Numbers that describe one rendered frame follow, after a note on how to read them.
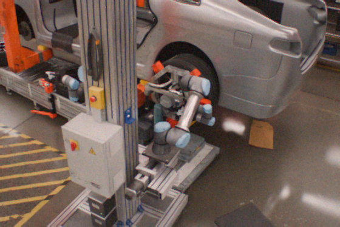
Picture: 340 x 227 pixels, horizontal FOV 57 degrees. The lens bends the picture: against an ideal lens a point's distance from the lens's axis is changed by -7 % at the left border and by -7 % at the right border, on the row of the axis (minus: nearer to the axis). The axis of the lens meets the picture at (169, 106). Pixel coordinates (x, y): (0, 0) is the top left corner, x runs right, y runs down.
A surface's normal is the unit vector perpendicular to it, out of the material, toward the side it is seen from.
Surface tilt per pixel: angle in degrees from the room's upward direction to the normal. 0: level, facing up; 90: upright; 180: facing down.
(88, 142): 90
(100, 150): 90
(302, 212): 0
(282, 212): 0
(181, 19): 90
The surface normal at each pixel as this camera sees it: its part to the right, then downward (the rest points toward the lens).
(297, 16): -0.56, 0.41
